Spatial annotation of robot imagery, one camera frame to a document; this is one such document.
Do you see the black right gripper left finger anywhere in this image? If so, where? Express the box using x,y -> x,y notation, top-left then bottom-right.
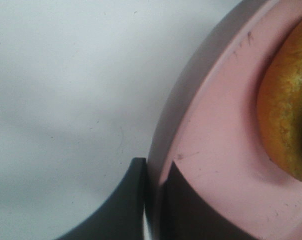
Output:
58,157 -> 147,240

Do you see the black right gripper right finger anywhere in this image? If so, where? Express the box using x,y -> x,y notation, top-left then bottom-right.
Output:
160,163 -> 254,240

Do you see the pink round plate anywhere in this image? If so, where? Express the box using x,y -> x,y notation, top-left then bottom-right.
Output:
146,0 -> 302,240

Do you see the burger with golden bun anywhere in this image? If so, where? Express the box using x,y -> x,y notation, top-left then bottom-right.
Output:
257,21 -> 302,182

